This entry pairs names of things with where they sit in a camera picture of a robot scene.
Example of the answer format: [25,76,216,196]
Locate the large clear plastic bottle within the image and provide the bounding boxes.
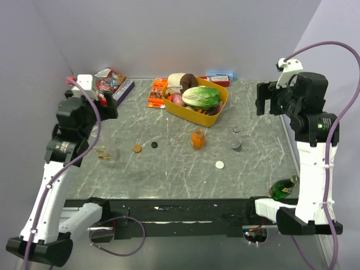
[92,123,120,169]

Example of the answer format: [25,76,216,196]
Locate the brown bottle cap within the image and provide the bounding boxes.
[133,145,142,153]

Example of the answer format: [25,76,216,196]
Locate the small orange juice bottle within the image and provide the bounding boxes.
[191,129,205,150]

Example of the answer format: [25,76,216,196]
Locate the white bottle cap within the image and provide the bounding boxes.
[215,160,224,169]

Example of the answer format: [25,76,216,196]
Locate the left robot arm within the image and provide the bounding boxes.
[6,95,111,267]

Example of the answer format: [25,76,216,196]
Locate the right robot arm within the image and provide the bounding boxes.
[246,72,343,236]

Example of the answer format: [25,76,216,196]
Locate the green glass bottle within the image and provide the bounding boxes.
[269,175,299,200]

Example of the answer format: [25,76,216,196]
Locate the purple silver box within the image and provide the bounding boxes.
[112,79,135,106]

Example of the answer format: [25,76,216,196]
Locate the red snack bag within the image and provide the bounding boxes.
[94,68,128,106]

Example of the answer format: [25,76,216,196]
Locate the blue red box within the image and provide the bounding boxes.
[200,72,236,87]

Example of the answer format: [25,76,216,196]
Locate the orange packet box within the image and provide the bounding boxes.
[147,78,168,109]

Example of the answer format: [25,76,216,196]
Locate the green toy lettuce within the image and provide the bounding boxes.
[182,86,221,110]

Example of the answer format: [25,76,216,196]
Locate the yellow plastic basket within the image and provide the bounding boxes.
[162,77,228,127]

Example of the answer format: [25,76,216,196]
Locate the purple toy onion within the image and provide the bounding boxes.
[172,94,185,107]

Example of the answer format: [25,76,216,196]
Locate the brown plush toy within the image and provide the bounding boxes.
[167,73,198,95]

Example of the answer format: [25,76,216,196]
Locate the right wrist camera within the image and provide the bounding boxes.
[276,58,303,89]

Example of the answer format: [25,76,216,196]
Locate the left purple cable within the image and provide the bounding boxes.
[22,77,102,270]

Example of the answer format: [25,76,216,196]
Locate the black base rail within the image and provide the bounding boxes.
[63,198,299,240]

